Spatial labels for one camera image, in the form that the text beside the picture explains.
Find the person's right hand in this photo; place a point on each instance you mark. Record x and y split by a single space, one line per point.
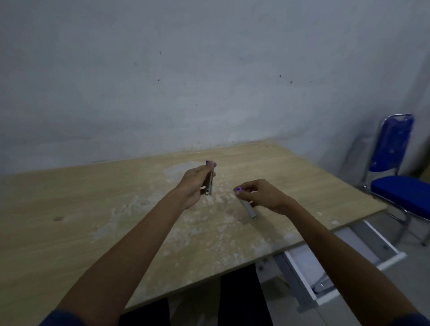
268 198

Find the person's left hand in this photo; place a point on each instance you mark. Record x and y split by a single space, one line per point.
192 186

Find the person's right thumb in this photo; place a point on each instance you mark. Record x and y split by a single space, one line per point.
255 198

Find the person's left fingers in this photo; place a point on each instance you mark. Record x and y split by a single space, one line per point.
205 171

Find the silver metal bar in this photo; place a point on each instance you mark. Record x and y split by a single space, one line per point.
248 209

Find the silver metal stapler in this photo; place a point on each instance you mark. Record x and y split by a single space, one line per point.
209 184

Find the person's left forearm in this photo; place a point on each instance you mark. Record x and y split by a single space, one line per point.
134 255

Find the person's right forearm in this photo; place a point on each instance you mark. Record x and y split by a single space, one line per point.
339 265

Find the white open drawer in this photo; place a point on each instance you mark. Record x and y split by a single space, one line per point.
336 258

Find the person's black trousers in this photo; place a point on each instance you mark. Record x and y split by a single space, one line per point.
243 299

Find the small silver object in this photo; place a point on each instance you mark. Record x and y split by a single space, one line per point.
322 285

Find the person's blue right sleeve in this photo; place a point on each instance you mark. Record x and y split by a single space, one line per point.
411 320

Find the person's blue sleeve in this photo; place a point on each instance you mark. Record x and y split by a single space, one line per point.
63 319
411 320

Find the person's blue left sleeve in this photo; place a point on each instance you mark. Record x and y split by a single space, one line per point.
63 319

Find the grey metal table frame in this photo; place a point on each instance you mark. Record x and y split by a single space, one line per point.
268 267

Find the blue chair with chrome frame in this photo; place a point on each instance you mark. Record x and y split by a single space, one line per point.
391 174

